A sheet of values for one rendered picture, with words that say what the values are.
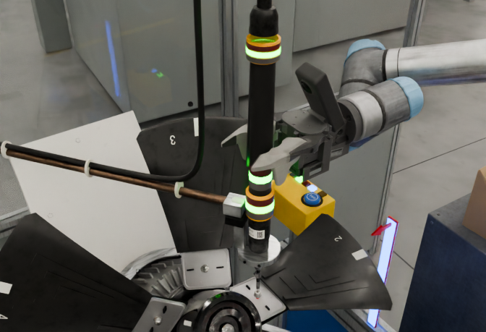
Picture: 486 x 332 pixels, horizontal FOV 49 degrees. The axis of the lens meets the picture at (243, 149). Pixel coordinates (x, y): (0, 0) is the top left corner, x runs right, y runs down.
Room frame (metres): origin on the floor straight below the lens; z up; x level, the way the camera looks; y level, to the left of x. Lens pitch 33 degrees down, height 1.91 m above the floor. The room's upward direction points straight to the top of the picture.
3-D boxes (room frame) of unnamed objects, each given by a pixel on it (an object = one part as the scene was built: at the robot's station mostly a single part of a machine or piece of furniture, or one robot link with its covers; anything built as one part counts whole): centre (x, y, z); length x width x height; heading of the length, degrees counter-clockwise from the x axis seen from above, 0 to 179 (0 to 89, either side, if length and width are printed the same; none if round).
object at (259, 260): (0.63, -0.02, 1.34); 0.09 x 0.07 x 0.10; 71
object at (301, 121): (0.69, -0.11, 1.48); 0.12 x 0.08 x 0.09; 125
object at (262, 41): (0.63, -0.03, 1.65); 0.04 x 0.04 x 0.03
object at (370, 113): (0.74, -0.18, 1.48); 0.08 x 0.05 x 0.08; 35
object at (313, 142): (0.64, -0.08, 1.50); 0.09 x 0.05 x 0.02; 142
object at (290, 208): (1.08, -0.15, 1.02); 0.16 x 0.10 x 0.11; 36
